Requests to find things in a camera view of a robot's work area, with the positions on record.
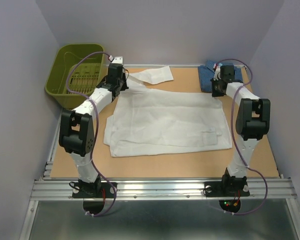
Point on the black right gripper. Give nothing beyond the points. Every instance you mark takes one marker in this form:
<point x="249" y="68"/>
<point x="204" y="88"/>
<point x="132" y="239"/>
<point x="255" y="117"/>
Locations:
<point x="215" y="93"/>

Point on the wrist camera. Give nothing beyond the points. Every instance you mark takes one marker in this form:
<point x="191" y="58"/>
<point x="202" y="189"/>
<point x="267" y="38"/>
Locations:
<point x="217" y="71"/>
<point x="116" y="60"/>

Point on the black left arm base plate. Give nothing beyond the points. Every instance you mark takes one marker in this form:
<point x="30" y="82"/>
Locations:
<point x="92" y="190"/>

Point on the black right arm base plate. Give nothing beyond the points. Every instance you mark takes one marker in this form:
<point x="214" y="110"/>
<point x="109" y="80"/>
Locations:
<point x="218" y="189"/>

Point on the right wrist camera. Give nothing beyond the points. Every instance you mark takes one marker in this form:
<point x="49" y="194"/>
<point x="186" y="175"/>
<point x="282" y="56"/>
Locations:
<point x="217" y="71"/>

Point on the green plastic laundry basket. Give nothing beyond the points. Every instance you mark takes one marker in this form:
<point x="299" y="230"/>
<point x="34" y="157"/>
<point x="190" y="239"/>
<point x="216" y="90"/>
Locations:
<point x="83" y="79"/>

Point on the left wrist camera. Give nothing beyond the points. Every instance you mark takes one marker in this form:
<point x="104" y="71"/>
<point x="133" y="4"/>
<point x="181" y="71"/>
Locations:
<point x="116" y="60"/>

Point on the white long sleeve shirt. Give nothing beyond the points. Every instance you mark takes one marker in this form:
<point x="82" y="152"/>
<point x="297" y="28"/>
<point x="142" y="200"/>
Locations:
<point x="149" y="121"/>

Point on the aluminium mounting rail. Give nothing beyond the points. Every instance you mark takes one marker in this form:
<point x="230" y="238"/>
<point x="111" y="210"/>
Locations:
<point x="162" y="189"/>

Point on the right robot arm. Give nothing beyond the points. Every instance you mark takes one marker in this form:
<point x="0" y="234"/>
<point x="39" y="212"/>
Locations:
<point x="249" y="122"/>

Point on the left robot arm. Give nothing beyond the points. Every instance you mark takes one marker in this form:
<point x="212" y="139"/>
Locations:
<point x="77" y="133"/>

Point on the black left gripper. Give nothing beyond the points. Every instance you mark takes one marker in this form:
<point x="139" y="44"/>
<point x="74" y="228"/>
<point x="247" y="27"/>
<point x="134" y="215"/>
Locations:
<point x="124" y="86"/>

